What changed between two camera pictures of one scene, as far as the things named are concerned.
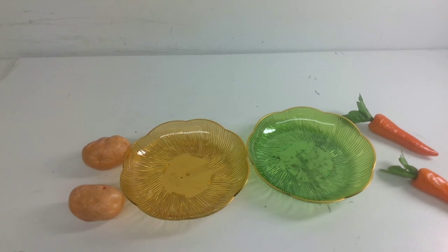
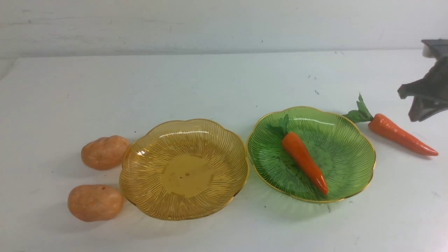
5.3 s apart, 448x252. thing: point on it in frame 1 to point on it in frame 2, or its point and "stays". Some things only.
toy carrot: (429, 183) to (293, 143)
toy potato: (94, 203) stays
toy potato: (105, 153) stays
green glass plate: (310, 155) stays
